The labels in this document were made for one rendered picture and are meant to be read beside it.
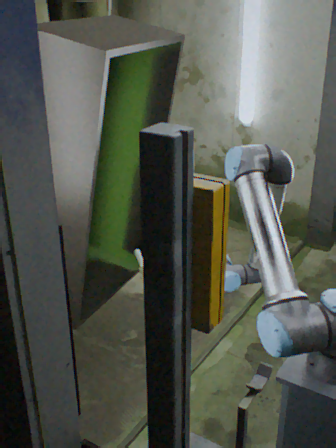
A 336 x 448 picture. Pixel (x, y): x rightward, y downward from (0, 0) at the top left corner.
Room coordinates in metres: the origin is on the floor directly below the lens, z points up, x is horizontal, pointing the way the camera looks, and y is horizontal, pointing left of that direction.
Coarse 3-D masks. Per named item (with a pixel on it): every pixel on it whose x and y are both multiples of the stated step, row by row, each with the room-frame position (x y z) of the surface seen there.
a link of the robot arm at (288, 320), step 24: (240, 168) 1.72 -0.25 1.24; (264, 168) 1.74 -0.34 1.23; (240, 192) 1.68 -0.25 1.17; (264, 192) 1.65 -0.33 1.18; (264, 216) 1.58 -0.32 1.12; (264, 240) 1.53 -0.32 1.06; (264, 264) 1.48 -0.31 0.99; (288, 264) 1.47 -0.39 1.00; (264, 288) 1.45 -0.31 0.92; (288, 288) 1.41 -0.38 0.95; (264, 312) 1.36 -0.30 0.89; (288, 312) 1.34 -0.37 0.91; (312, 312) 1.35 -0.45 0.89; (264, 336) 1.35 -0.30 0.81; (288, 336) 1.28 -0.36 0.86; (312, 336) 1.29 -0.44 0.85
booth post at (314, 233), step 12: (324, 84) 3.53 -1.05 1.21; (324, 96) 3.52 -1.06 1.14; (324, 108) 3.52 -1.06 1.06; (324, 120) 3.51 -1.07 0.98; (324, 132) 3.51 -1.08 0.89; (324, 144) 3.50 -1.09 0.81; (324, 156) 3.49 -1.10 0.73; (324, 168) 3.49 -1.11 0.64; (324, 180) 3.48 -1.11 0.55; (312, 192) 3.52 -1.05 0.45; (324, 192) 3.48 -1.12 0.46; (312, 204) 3.52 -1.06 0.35; (324, 204) 3.47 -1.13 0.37; (312, 216) 3.51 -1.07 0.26; (324, 216) 3.47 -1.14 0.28; (312, 228) 3.51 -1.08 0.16; (324, 228) 3.46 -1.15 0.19; (312, 240) 3.50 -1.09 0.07; (324, 240) 3.45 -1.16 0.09
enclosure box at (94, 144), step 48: (48, 48) 1.85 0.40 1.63; (96, 48) 1.77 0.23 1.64; (144, 48) 1.98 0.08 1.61; (48, 96) 1.87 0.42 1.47; (96, 96) 1.77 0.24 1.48; (144, 96) 2.38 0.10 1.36; (96, 144) 1.78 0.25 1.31; (96, 192) 2.52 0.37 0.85; (96, 240) 2.53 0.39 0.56; (96, 288) 2.17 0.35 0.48
